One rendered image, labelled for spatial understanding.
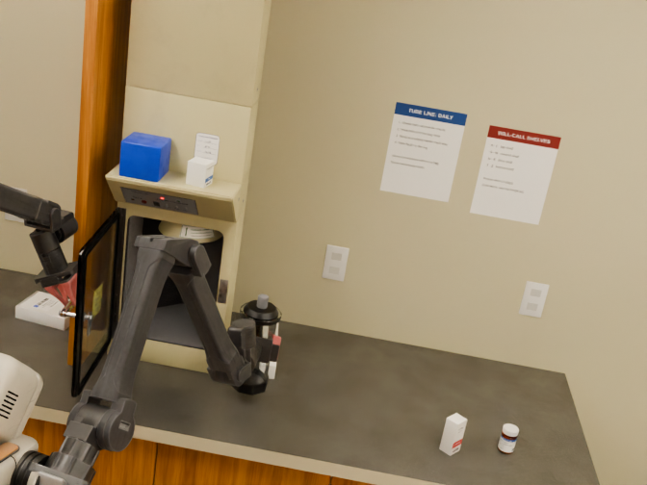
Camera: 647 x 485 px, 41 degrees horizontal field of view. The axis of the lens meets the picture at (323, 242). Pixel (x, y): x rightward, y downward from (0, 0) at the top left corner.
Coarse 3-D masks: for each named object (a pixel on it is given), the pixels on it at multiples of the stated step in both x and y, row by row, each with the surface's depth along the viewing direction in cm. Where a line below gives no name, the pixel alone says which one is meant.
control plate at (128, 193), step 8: (128, 192) 217; (136, 192) 216; (144, 192) 216; (152, 192) 215; (128, 200) 222; (136, 200) 221; (152, 200) 219; (160, 200) 218; (168, 200) 217; (184, 200) 215; (192, 200) 215; (168, 208) 221; (192, 208) 219
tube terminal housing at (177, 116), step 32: (128, 96) 216; (160, 96) 215; (192, 96) 215; (128, 128) 219; (160, 128) 218; (192, 128) 217; (224, 128) 216; (224, 160) 219; (192, 224) 227; (224, 224) 226; (224, 256) 229; (224, 320) 236; (160, 352) 242; (192, 352) 241
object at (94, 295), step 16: (112, 240) 223; (80, 256) 198; (96, 256) 211; (112, 256) 226; (80, 272) 199; (96, 272) 213; (112, 272) 229; (96, 288) 216; (96, 304) 218; (96, 320) 221; (96, 336) 224; (96, 352) 227
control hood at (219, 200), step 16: (112, 176) 212; (176, 176) 219; (112, 192) 219; (160, 192) 214; (176, 192) 212; (192, 192) 211; (208, 192) 211; (224, 192) 213; (240, 192) 221; (160, 208) 223; (208, 208) 217; (224, 208) 215
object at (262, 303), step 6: (264, 294) 223; (252, 300) 226; (258, 300) 222; (264, 300) 222; (246, 306) 223; (252, 306) 223; (258, 306) 222; (264, 306) 222; (270, 306) 224; (246, 312) 221; (252, 312) 221; (258, 312) 220; (264, 312) 221; (270, 312) 222; (276, 312) 224; (258, 318) 220; (264, 318) 220; (270, 318) 221
